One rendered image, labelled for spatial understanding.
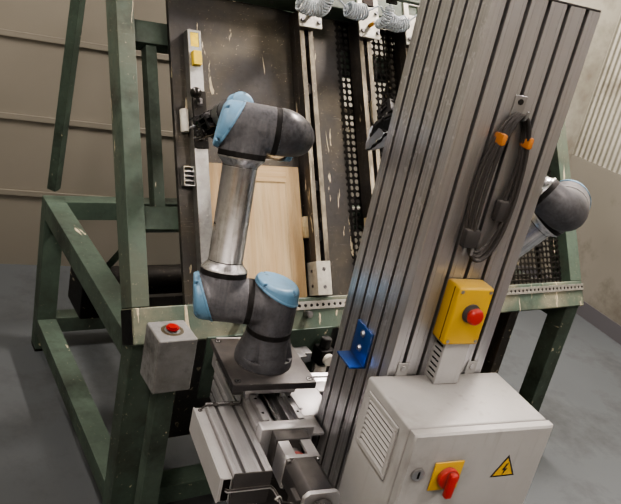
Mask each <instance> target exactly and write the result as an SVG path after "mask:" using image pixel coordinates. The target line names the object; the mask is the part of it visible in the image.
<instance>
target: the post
mask: <svg viewBox="0 0 621 504"><path fill-rule="evenodd" d="M175 393H176V391H173V392H166V393H158V394H152V393H151V391H150V397H149V404H148V410H147V417H146V424H145V431H144V438H143V444H142V451H141V458H140V465H139V472H138V478H137V485H136V492H135V499H134V504H158V498H159V492H160V485H161V479H162V473H163V467H164V461H165V455H166V448H167V442H168V436H169V430H170V424H171V417H172V411H173V405H174V399H175Z"/></svg>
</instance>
